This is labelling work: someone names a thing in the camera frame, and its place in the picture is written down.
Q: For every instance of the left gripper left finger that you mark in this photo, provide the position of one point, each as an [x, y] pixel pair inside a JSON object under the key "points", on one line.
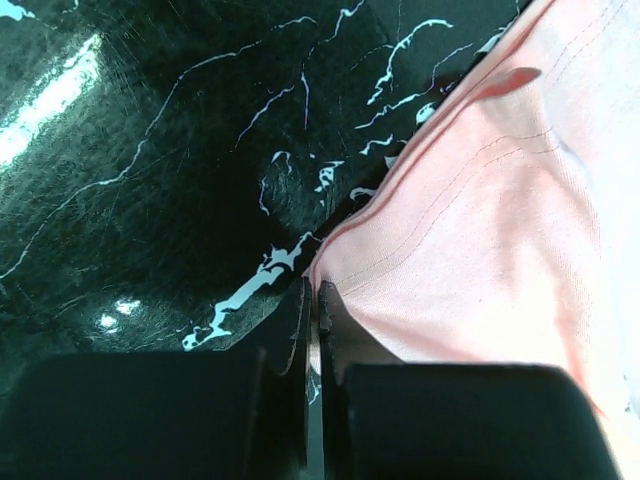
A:
{"points": [[234, 414]]}

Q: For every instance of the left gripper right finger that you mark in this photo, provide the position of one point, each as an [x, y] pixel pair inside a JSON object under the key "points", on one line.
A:
{"points": [[387, 419]]}

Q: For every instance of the salmon pink t-shirt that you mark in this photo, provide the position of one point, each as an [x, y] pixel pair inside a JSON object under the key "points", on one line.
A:
{"points": [[508, 229]]}

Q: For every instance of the black marble pattern mat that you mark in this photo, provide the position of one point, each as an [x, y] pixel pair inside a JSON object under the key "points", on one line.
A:
{"points": [[168, 166]]}

